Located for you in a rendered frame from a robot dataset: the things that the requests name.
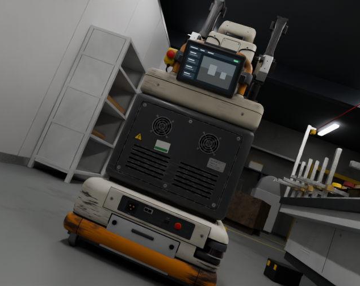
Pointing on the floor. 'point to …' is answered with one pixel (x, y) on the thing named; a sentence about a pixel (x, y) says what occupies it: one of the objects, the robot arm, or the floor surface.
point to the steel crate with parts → (247, 213)
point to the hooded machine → (267, 194)
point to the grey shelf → (91, 105)
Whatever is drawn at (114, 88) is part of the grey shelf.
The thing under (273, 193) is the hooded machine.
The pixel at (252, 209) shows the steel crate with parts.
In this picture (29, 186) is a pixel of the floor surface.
